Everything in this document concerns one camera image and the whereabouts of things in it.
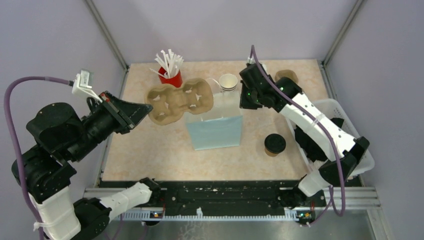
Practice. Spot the brown cardboard cup carrier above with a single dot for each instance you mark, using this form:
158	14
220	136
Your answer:
169	103

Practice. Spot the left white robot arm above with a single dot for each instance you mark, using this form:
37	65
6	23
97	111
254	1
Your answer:
61	138

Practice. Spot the stack of paper cups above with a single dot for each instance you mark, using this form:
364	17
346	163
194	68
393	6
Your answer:
228	82

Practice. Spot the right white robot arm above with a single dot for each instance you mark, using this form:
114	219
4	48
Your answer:
344	152

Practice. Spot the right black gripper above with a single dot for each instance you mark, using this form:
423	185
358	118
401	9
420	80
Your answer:
243	103

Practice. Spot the white wrapped straws bundle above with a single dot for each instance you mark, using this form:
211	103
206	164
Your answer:
170	61

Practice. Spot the red straw holder cup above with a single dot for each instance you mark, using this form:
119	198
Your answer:
176	80

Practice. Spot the light blue paper bag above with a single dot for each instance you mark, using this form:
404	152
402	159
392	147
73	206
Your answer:
221	127

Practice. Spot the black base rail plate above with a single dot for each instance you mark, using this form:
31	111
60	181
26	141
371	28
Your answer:
232	198

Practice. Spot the black cloth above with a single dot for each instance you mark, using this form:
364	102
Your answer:
310	147

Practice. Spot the white plastic basket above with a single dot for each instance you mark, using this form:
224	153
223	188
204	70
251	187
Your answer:
332	116

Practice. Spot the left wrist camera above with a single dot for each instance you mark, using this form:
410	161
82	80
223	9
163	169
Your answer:
82	86

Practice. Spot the brown paper coffee cup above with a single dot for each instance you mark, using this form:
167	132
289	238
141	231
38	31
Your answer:
271	153

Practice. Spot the black plastic cup lid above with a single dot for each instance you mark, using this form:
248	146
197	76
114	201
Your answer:
275	143

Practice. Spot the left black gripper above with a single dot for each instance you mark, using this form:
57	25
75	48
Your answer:
129	113

